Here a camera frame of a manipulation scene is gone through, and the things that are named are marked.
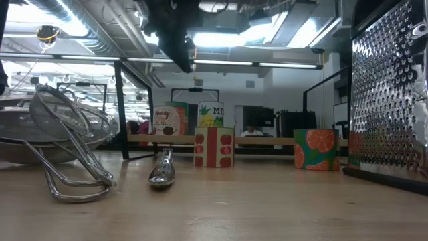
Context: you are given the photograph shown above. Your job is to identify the metal spoon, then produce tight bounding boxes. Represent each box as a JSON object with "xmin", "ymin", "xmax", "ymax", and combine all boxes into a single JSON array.
[{"xmin": 148, "ymin": 147, "xmax": 177, "ymax": 187}]

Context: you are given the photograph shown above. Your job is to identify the thin black gantry frame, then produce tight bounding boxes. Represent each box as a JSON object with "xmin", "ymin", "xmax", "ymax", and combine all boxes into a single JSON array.
[{"xmin": 170, "ymin": 87, "xmax": 221, "ymax": 103}]

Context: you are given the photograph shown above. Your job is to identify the small metal mesh strainer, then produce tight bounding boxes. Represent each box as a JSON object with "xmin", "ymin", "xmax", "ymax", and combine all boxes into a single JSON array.
[{"xmin": 29, "ymin": 83, "xmax": 118, "ymax": 188}]

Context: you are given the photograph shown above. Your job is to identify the dark monitor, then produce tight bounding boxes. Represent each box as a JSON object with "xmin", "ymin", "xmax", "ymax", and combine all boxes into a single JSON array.
[{"xmin": 241, "ymin": 105, "xmax": 276, "ymax": 129}]

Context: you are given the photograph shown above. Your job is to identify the low wooden shelf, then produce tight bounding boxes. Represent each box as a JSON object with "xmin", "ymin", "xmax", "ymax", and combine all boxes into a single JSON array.
[{"xmin": 126, "ymin": 134, "xmax": 349, "ymax": 147}]

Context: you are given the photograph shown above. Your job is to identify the LED light bar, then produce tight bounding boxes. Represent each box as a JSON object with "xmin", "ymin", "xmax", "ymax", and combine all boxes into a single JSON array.
[{"xmin": 0, "ymin": 52, "xmax": 324, "ymax": 70}]

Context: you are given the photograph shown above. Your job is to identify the metal box grater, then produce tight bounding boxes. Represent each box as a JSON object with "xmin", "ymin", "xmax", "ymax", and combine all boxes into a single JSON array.
[{"xmin": 342, "ymin": 0, "xmax": 428, "ymax": 197}]

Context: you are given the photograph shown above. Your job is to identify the large metal mesh strainer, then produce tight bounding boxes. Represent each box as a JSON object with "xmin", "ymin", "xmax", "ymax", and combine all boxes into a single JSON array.
[{"xmin": 0, "ymin": 94, "xmax": 115, "ymax": 204}]

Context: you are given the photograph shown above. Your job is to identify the peach picture box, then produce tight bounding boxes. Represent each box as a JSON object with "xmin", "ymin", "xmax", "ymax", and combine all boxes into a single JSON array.
[{"xmin": 152, "ymin": 105, "xmax": 188, "ymax": 137}]

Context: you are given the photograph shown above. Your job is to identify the medium metal mesh strainer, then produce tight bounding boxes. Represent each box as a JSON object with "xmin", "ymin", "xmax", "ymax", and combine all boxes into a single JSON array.
[{"xmin": 0, "ymin": 99, "xmax": 120, "ymax": 188}]

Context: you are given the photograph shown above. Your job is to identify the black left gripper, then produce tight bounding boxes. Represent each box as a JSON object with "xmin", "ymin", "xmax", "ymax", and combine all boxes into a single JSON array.
[{"xmin": 142, "ymin": 0, "xmax": 202, "ymax": 73}]

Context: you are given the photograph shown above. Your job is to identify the green chicken can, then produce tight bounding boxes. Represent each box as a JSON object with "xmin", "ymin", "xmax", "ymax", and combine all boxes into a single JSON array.
[{"xmin": 165, "ymin": 100, "xmax": 190, "ymax": 136}]

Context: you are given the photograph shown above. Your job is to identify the pineapple print can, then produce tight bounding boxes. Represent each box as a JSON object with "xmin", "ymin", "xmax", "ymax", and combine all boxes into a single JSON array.
[{"xmin": 197, "ymin": 100, "xmax": 225, "ymax": 128}]

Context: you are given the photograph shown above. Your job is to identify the short orange slice print can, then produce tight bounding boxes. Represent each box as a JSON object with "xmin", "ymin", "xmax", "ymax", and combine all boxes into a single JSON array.
[{"xmin": 293, "ymin": 128, "xmax": 341, "ymax": 172}]

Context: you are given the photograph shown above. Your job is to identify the black cabinet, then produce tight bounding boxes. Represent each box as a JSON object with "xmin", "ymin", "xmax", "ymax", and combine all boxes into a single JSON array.
[{"xmin": 278, "ymin": 110, "xmax": 318, "ymax": 139}]

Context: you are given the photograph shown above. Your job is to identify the person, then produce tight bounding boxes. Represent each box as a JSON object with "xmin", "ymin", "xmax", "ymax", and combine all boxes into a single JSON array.
[
  {"xmin": 240, "ymin": 125, "xmax": 265, "ymax": 138},
  {"xmin": 124, "ymin": 118, "xmax": 152, "ymax": 147}
]

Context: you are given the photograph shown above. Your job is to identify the black rig frame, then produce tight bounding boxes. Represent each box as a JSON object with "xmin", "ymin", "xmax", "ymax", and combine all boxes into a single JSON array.
[{"xmin": 112, "ymin": 60, "xmax": 352, "ymax": 161}]

